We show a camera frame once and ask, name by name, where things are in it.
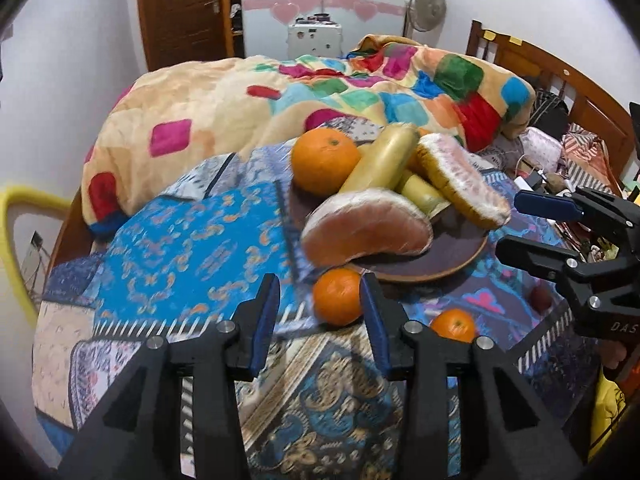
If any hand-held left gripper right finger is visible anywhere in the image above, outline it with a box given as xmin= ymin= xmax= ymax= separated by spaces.
xmin=359 ymin=272 xmax=586 ymax=480

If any peeled pomelo piece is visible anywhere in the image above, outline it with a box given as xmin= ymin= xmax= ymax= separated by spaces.
xmin=416 ymin=132 xmax=512 ymax=231
xmin=301 ymin=188 xmax=434 ymax=268

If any colourful patchwork blanket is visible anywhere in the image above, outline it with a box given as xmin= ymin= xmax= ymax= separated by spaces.
xmin=80 ymin=35 xmax=537 ymax=236

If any blue patterned bedsheet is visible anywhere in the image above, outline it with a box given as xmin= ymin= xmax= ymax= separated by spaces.
xmin=32 ymin=115 xmax=601 ymax=480

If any light pink pouch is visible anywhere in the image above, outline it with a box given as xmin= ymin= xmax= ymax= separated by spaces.
xmin=522 ymin=127 xmax=563 ymax=173

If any large orange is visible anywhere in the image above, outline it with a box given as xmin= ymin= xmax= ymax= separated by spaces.
xmin=291 ymin=128 xmax=362 ymax=197

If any yellow cloth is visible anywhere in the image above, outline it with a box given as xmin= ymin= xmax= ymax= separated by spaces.
xmin=590 ymin=375 xmax=626 ymax=461

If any tan sugarcane piece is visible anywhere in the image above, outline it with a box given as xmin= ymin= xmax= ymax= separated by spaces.
xmin=339 ymin=123 xmax=421 ymax=196

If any small white appliance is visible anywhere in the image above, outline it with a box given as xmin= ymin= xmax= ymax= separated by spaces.
xmin=287 ymin=22 xmax=344 ymax=59

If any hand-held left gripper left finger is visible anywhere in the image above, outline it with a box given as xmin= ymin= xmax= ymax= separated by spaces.
xmin=57 ymin=273 xmax=282 ymax=480

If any standing fan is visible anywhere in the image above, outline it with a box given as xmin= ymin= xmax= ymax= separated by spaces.
xmin=404 ymin=0 xmax=447 ymax=41

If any brown wooden door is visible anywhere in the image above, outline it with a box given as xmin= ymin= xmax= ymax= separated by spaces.
xmin=136 ymin=0 xmax=236 ymax=72

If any black backpack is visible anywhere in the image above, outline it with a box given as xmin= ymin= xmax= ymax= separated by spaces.
xmin=530 ymin=89 xmax=571 ymax=142

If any yellow padded rail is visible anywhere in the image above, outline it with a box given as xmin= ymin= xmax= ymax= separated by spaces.
xmin=0 ymin=186 xmax=76 ymax=316

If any wooden bed headboard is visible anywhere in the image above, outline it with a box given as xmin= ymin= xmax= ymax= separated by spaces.
xmin=466 ymin=20 xmax=636 ymax=191

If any small tangerine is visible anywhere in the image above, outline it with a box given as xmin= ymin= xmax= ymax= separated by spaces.
xmin=430 ymin=308 xmax=477 ymax=344
xmin=313 ymin=268 xmax=365 ymax=327

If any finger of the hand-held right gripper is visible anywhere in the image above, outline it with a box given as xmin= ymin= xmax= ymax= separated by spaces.
xmin=496 ymin=234 xmax=601 ymax=311
xmin=514 ymin=186 xmax=640 ymax=256

